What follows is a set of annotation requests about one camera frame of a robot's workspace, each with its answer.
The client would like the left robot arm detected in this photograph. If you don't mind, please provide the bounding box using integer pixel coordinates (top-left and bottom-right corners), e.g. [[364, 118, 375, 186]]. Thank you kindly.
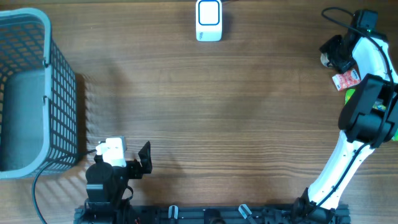
[[73, 142, 152, 223]]

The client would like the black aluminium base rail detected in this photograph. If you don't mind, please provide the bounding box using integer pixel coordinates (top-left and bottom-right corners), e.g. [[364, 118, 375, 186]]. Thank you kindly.
[[73, 203, 351, 224]]

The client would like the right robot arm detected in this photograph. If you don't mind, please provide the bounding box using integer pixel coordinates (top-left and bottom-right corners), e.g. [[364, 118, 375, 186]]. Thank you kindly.
[[290, 9, 397, 223]]

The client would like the grey plastic shopping basket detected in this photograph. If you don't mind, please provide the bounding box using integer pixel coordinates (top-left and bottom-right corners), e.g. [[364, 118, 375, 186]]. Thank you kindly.
[[1, 8, 78, 179]]

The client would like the green Haribo candy bag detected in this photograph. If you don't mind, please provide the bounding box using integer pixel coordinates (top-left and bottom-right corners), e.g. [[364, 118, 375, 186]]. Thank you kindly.
[[345, 88, 397, 141]]

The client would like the small red white box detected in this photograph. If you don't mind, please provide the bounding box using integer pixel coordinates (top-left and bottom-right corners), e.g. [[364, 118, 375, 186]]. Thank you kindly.
[[332, 68, 361, 91]]

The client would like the green lid jar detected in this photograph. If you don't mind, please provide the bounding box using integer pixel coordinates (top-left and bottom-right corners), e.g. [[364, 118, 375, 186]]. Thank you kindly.
[[320, 53, 332, 68]]

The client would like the white barcode scanner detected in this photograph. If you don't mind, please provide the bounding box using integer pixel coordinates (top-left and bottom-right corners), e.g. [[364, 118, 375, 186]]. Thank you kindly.
[[195, 0, 223, 42]]

